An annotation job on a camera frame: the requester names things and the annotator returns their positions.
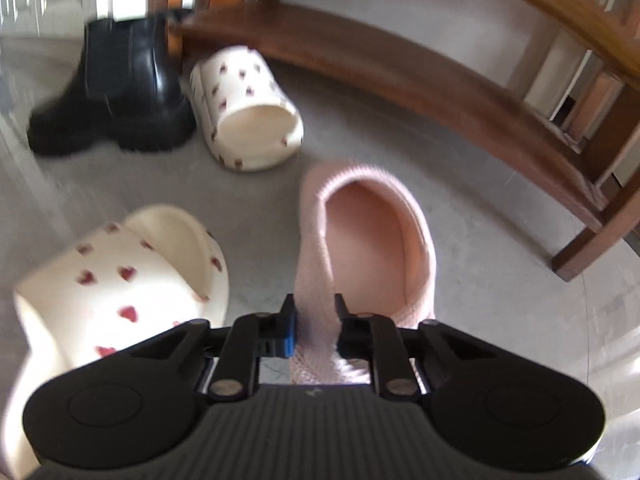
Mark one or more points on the pink fabric slipper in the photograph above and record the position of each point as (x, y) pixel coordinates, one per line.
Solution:
(370, 240)

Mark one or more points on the wooden shoe rack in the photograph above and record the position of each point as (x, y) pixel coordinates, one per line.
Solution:
(425, 85)

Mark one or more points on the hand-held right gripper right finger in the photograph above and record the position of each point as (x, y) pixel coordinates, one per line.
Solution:
(350, 335)

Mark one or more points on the black leather boot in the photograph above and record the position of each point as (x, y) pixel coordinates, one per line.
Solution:
(125, 95)

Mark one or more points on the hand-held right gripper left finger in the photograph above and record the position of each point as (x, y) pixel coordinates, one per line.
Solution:
(288, 332)

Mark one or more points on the cream heart-print slipper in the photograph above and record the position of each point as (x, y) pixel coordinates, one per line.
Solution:
(125, 280)
(245, 110)

